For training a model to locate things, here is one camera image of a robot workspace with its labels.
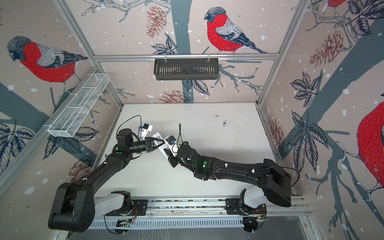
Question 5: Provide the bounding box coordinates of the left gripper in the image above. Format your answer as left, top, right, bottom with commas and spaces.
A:
128, 137, 165, 154

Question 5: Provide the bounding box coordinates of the white remote control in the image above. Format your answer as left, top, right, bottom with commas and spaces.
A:
152, 132, 172, 160

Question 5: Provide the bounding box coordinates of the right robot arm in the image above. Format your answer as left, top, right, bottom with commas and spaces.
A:
164, 142, 292, 208

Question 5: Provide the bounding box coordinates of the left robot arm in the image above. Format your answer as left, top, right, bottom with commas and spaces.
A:
48, 129, 165, 233

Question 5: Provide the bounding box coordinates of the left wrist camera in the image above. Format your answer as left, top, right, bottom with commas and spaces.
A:
140, 124, 153, 139

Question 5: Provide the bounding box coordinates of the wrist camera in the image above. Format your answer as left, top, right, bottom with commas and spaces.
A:
140, 124, 153, 139
165, 136, 179, 156

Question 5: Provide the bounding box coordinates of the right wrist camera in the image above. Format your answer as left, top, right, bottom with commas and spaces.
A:
165, 136, 179, 156

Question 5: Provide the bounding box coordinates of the aluminium front rail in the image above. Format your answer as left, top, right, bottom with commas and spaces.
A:
83, 194, 312, 222

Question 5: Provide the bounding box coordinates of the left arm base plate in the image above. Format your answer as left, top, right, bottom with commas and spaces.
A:
107, 200, 148, 217

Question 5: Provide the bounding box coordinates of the black wall basket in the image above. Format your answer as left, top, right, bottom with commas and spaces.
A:
154, 58, 219, 81

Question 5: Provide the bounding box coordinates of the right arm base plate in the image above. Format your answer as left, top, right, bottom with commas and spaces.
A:
225, 199, 267, 216

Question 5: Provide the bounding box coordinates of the white wire mesh basket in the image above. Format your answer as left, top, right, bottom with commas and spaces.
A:
48, 73, 110, 138

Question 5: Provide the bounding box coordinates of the slotted cable duct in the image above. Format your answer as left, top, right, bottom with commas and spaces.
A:
89, 217, 244, 231

